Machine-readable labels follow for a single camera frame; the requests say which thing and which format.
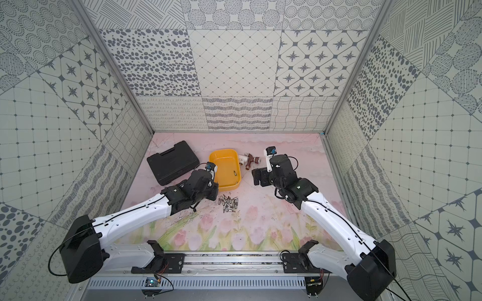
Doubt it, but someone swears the pile of silver bits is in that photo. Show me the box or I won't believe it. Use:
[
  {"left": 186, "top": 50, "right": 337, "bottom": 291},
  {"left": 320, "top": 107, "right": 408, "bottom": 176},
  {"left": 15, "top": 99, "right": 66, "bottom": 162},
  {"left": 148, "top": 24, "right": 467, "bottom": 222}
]
[{"left": 218, "top": 195, "right": 239, "bottom": 213}]

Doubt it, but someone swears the white slotted cable duct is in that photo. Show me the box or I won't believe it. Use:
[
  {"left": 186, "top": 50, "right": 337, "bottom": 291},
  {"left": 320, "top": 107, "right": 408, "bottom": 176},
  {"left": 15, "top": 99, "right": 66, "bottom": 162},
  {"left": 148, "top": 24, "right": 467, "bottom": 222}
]
[{"left": 89, "top": 276, "right": 305, "bottom": 290}]

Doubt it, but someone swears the red and white valve fitting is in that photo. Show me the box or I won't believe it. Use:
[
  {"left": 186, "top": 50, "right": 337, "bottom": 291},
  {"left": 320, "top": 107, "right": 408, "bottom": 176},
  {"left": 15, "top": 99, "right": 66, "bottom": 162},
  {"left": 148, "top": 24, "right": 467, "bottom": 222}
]
[{"left": 238, "top": 153, "right": 261, "bottom": 170}]

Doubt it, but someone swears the aluminium rail frame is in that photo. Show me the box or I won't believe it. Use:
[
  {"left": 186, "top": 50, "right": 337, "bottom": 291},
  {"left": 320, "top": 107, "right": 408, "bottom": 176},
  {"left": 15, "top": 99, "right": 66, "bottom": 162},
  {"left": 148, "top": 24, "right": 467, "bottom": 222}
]
[{"left": 77, "top": 250, "right": 381, "bottom": 278}]

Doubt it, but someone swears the yellow plastic storage box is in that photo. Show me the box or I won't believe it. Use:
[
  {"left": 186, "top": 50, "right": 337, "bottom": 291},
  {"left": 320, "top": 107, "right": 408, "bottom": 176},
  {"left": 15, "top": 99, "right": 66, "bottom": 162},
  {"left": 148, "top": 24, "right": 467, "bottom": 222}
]
[{"left": 209, "top": 149, "right": 242, "bottom": 192}]

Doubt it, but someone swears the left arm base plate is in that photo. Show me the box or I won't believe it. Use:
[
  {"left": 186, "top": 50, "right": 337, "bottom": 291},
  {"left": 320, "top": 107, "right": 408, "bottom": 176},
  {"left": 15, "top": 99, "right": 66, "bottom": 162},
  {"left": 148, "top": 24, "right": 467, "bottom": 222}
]
[{"left": 131, "top": 253, "right": 186, "bottom": 274}]

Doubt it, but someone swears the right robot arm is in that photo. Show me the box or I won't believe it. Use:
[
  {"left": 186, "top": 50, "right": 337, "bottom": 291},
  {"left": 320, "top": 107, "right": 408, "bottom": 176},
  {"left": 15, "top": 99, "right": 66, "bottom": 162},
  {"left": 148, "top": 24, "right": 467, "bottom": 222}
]
[{"left": 252, "top": 147, "right": 396, "bottom": 300}]

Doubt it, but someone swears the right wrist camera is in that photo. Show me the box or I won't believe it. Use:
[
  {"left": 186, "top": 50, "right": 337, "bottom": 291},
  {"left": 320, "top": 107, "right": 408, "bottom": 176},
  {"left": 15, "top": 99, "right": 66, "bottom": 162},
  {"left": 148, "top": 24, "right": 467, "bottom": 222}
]
[{"left": 265, "top": 146, "right": 277, "bottom": 173}]

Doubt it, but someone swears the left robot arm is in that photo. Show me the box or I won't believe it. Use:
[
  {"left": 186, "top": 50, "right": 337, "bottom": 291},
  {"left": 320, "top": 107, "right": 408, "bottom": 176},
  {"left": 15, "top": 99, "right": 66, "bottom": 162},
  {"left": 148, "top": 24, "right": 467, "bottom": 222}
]
[{"left": 56, "top": 162, "right": 218, "bottom": 283}]

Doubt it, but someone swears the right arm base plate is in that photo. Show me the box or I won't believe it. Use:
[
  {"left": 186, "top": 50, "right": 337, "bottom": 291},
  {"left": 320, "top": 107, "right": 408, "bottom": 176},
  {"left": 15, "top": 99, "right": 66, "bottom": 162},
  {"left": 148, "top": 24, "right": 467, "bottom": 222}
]
[{"left": 279, "top": 251, "right": 331, "bottom": 274}]

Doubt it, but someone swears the black plastic tool case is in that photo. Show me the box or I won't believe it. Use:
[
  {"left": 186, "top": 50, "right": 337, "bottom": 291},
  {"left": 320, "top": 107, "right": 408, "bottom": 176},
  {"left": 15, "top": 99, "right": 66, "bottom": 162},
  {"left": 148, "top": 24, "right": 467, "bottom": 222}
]
[{"left": 146, "top": 140, "right": 200, "bottom": 186}]

